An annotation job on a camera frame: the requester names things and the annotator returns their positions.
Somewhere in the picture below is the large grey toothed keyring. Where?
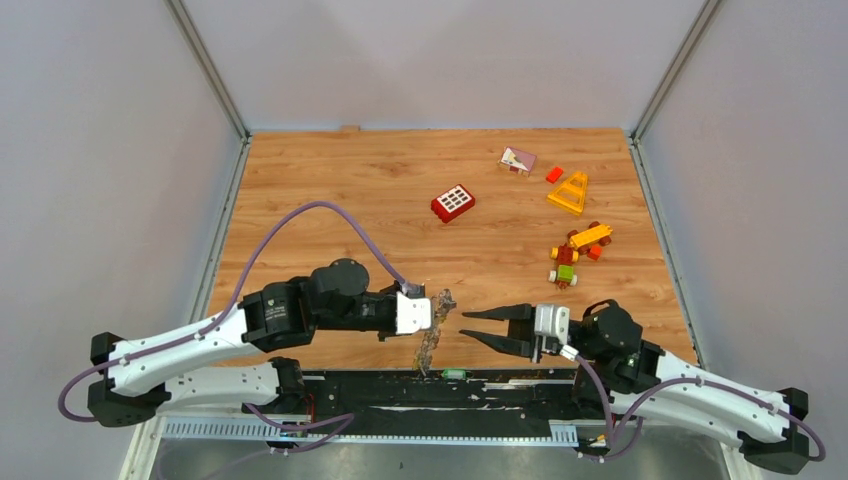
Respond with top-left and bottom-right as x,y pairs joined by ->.
412,289 -> 457,377

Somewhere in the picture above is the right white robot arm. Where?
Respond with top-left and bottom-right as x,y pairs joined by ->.
463,299 -> 824,472

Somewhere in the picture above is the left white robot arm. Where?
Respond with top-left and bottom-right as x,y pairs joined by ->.
87,258 -> 423,428

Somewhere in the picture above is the red green toy vehicle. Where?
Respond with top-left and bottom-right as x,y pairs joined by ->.
547,244 -> 579,289

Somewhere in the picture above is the small green bubble level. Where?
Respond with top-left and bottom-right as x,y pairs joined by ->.
441,369 -> 468,380

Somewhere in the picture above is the yellow orange toy car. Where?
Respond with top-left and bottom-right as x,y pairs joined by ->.
566,221 -> 613,255

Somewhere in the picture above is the red window toy brick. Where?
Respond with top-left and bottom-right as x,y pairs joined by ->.
430,184 -> 476,224

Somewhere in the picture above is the small red toy brick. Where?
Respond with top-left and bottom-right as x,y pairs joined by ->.
545,167 -> 564,184

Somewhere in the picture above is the pink roof toy house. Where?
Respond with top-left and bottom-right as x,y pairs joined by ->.
497,147 -> 537,176

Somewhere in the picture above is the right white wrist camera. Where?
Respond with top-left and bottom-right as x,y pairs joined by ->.
533,303 -> 578,361

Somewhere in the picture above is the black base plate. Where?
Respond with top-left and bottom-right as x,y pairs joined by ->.
264,368 -> 664,440

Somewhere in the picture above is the yellow triangular toy frame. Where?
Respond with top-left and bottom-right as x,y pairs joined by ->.
546,171 -> 589,216

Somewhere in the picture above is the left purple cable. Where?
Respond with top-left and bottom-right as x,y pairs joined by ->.
57,201 -> 425,423

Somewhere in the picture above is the grey slotted cable duct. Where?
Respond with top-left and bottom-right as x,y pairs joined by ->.
162,417 -> 580,446

